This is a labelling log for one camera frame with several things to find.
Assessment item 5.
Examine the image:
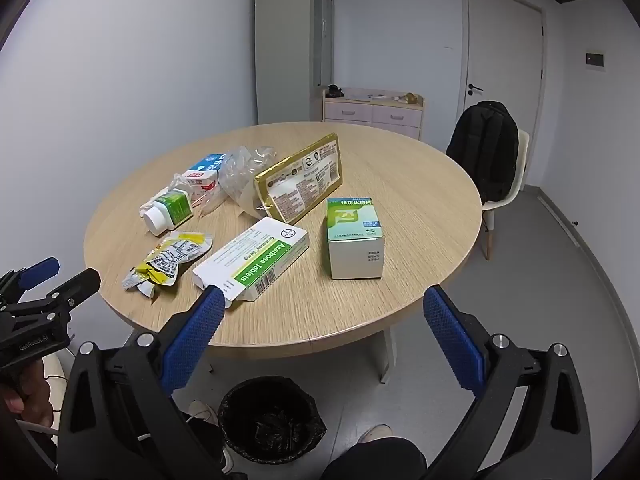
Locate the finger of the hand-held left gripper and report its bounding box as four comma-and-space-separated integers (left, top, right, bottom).
0, 257, 61, 306
10, 267, 102, 323

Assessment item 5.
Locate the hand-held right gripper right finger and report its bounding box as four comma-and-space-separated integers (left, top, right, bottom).
422, 284, 593, 480

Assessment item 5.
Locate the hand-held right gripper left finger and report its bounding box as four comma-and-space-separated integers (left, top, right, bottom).
56, 285, 226, 480

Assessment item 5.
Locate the yellow wrapper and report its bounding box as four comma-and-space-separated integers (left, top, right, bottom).
121, 231, 213, 300

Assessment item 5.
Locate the white green tablet box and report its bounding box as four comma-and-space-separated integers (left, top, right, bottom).
192, 216, 309, 311

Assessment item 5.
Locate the black trash bin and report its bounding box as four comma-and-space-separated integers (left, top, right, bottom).
217, 376, 327, 466

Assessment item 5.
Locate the white bottle green label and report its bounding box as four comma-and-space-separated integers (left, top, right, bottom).
139, 189, 193, 235

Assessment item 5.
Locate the green white medicine box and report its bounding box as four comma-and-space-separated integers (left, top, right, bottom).
326, 196, 386, 280

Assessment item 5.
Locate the clear plastic wrapper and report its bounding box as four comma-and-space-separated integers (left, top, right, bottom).
171, 172, 221, 217

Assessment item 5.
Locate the blue white milk carton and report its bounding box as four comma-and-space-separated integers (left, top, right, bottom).
181, 152, 227, 208

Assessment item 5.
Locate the clear plastic bag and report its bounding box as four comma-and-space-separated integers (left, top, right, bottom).
220, 146, 278, 216

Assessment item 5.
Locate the gold snack package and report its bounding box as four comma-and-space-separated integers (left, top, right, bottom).
254, 132, 346, 225

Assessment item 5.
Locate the person's left hand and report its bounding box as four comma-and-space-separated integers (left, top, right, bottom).
0, 364, 55, 431

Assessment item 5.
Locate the white left shoe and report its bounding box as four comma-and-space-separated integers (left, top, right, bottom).
187, 400, 221, 426

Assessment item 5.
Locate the white shoe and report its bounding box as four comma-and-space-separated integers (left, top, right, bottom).
187, 400, 221, 426
359, 424, 394, 444

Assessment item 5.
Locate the person's left leg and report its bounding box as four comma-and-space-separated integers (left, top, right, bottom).
182, 415, 228, 476

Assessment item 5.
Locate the person's leg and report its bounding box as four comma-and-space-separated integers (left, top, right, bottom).
182, 415, 228, 476
320, 437, 428, 480

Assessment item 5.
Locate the white right shoe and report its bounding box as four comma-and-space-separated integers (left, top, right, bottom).
359, 424, 394, 444

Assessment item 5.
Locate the round wooden table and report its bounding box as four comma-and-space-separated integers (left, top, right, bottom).
82, 121, 488, 386

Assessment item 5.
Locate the cream plastic chair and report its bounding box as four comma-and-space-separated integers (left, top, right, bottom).
480, 129, 531, 261

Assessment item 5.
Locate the person's right leg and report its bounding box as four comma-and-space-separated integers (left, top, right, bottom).
320, 437, 428, 480

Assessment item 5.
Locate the black backpack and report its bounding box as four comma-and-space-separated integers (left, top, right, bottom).
446, 101, 520, 204

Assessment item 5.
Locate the pink drawer dresser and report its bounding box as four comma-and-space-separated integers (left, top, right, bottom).
322, 86, 427, 142

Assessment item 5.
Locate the white door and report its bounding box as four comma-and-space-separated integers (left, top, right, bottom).
461, 0, 546, 143

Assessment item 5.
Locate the tall grey cabinet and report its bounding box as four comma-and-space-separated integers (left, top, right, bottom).
252, 0, 336, 126

